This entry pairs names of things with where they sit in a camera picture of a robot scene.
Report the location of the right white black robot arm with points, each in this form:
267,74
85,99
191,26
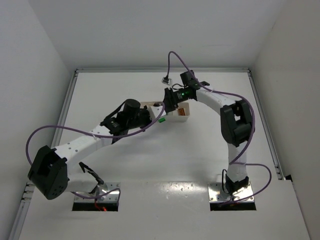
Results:
237,124

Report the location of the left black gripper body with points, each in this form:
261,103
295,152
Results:
144,116

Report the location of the brown square lego plate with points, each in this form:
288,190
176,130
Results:
181,111

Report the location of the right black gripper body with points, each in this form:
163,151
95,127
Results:
169,98

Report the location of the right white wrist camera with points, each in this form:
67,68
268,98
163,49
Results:
167,81

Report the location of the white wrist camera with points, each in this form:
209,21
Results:
167,81
156,112

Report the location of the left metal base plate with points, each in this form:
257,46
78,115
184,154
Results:
108,193

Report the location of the green lego brick pair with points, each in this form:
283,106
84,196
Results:
161,120

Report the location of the white three-compartment tray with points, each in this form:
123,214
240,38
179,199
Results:
172,116

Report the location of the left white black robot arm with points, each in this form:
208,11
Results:
60,169

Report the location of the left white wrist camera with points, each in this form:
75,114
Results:
156,112

